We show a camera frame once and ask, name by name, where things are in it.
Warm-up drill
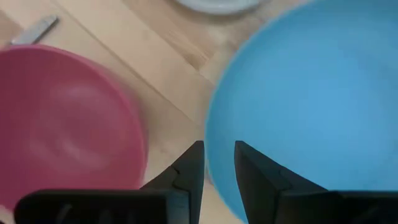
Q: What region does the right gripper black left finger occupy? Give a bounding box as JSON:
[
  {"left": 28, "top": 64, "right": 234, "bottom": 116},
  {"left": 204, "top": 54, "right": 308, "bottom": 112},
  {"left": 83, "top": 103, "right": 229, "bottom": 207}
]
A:
[{"left": 14, "top": 140, "right": 205, "bottom": 224}]

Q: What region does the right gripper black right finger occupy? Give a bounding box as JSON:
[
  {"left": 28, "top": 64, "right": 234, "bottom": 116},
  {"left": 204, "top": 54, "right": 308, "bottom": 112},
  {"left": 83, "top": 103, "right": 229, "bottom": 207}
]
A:
[{"left": 234, "top": 140, "right": 398, "bottom": 224}]

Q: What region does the blue plate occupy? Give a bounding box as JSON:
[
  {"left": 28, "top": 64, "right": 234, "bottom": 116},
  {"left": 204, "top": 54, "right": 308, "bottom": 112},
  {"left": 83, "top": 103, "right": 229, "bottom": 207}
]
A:
[{"left": 204, "top": 0, "right": 398, "bottom": 224}]

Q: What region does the pink bowl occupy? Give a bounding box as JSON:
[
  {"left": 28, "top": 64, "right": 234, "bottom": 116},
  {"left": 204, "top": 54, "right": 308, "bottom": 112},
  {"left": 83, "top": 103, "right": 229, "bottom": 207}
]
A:
[{"left": 0, "top": 43, "right": 149, "bottom": 212}]

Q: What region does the white mug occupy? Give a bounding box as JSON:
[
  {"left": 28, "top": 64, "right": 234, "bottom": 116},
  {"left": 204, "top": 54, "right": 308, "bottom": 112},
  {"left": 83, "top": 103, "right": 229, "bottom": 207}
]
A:
[{"left": 174, "top": 0, "right": 265, "bottom": 16}]

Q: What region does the knife with teal handle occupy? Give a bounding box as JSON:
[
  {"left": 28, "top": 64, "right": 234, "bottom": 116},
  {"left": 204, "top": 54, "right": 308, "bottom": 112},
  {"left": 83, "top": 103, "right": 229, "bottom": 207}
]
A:
[{"left": 9, "top": 14, "right": 60, "bottom": 46}]

